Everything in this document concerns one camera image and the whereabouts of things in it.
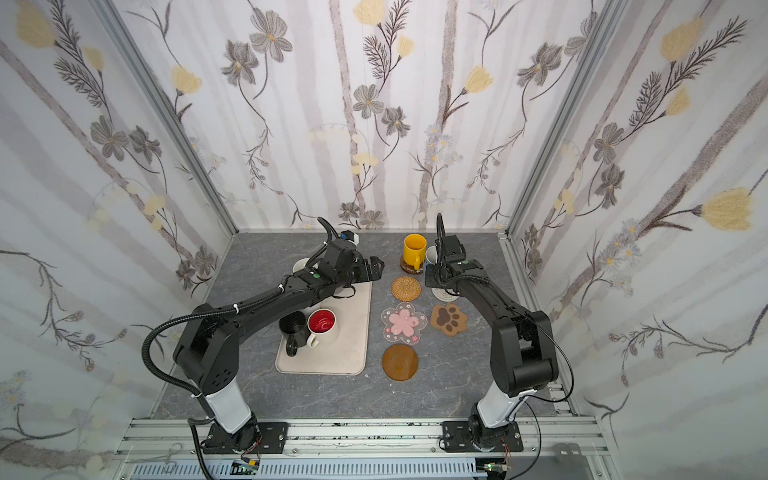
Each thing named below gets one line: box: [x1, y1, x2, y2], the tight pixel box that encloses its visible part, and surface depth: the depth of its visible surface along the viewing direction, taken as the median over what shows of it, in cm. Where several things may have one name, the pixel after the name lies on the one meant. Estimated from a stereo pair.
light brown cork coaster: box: [382, 343, 419, 381], surface depth 88 cm
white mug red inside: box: [307, 308, 339, 349], surface depth 89 cm
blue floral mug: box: [426, 246, 438, 265], surface depth 93 cm
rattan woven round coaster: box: [391, 276, 421, 302], surface depth 106 cm
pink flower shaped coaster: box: [381, 302, 429, 346], surface depth 97 cm
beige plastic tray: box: [275, 282, 373, 375], surface depth 90 cm
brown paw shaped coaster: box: [430, 303, 468, 337], surface depth 97 cm
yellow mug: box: [404, 233, 427, 271], surface depth 106 cm
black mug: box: [278, 310, 311, 357], surface depth 87 cm
